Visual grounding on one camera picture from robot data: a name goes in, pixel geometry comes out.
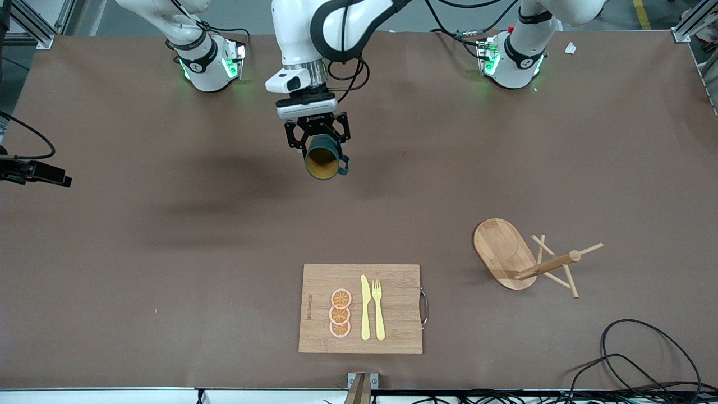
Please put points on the yellow plastic knife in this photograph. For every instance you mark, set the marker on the yellow plastic knife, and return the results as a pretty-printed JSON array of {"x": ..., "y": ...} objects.
[{"x": 365, "y": 314}]

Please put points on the aluminium frame profile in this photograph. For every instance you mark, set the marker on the aluminium frame profile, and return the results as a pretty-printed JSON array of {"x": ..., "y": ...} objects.
[
  {"x": 681, "y": 32},
  {"x": 44, "y": 39}
]

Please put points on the wooden mug tree stand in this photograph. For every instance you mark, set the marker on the wooden mug tree stand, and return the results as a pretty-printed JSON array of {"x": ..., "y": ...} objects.
[{"x": 493, "y": 247}]

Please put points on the white table edge rail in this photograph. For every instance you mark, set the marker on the white table edge rail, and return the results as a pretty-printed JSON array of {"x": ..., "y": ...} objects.
[{"x": 112, "y": 397}]

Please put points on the brown table mat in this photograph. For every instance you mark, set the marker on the brown table mat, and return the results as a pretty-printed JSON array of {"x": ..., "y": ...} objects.
[{"x": 392, "y": 224}]

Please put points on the dark teal cup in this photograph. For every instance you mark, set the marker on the dark teal cup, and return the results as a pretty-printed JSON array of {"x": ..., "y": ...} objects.
[{"x": 321, "y": 163}]

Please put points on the white paper scrap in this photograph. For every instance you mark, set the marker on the white paper scrap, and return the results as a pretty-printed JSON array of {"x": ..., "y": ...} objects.
[{"x": 570, "y": 49}]

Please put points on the bamboo cutting board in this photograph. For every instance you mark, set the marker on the bamboo cutting board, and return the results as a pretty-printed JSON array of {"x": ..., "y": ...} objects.
[{"x": 398, "y": 303}]

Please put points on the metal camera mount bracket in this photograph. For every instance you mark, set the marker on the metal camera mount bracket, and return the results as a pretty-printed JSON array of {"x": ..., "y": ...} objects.
[{"x": 359, "y": 393}]

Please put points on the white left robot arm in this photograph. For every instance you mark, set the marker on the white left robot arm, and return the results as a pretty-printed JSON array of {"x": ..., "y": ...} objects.
[{"x": 297, "y": 33}]

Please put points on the yellow plastic fork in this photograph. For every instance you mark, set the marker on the yellow plastic fork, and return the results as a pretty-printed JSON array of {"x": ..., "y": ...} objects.
[{"x": 379, "y": 320}]

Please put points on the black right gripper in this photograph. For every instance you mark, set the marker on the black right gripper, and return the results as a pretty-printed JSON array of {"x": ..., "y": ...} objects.
[{"x": 7, "y": 167}]

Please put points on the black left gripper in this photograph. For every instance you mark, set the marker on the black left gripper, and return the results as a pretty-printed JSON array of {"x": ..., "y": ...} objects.
[{"x": 316, "y": 122}]

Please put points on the orange slice toy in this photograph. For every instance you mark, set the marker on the orange slice toy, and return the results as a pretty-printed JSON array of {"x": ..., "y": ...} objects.
[
  {"x": 339, "y": 316},
  {"x": 339, "y": 330},
  {"x": 341, "y": 298}
]

